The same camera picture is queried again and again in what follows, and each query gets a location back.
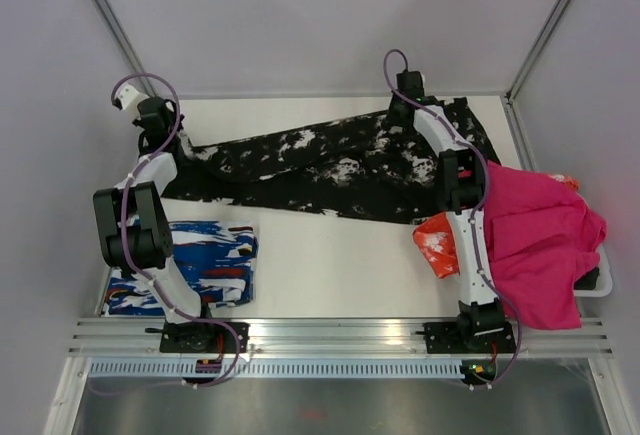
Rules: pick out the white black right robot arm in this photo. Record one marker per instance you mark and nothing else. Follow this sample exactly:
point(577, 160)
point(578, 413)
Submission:
point(462, 188)

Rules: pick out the white laundry basket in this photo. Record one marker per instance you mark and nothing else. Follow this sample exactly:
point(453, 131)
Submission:
point(603, 282)

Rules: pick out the left aluminium frame post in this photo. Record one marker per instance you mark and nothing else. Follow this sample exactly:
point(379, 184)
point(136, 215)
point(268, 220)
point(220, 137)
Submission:
point(119, 36)

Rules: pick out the orange white garment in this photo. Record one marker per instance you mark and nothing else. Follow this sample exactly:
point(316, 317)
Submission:
point(435, 240)

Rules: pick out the aluminium mounting rail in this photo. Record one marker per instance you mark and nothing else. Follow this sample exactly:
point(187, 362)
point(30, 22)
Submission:
point(332, 338)

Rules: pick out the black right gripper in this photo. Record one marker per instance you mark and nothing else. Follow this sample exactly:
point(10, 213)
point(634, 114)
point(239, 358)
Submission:
point(392, 117)

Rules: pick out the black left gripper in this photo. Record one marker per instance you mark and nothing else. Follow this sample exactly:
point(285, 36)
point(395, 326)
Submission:
point(179, 122)

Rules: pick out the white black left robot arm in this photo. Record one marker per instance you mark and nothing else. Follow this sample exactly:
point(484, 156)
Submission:
point(134, 233)

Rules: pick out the aluminium frame post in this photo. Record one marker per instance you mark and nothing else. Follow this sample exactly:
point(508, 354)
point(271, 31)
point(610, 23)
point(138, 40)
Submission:
point(119, 36)
point(542, 40)

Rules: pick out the pink garment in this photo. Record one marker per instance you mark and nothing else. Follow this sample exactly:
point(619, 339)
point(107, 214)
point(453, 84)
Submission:
point(541, 237)

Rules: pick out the white slotted cable duct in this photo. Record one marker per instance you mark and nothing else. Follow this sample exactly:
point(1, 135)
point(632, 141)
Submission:
point(280, 368)

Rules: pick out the right aluminium frame post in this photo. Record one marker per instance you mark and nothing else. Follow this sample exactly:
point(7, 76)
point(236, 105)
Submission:
point(542, 40)

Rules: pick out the black white splattered trousers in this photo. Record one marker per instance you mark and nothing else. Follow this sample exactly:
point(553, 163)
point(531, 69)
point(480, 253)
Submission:
point(350, 168)

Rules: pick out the blue white patterned folded trousers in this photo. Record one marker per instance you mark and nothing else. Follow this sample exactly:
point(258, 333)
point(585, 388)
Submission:
point(216, 258)

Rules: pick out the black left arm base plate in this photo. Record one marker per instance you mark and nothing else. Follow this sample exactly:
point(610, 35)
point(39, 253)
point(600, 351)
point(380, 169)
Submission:
point(235, 335)

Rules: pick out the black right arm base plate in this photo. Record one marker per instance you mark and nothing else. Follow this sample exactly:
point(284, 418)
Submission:
point(445, 337)

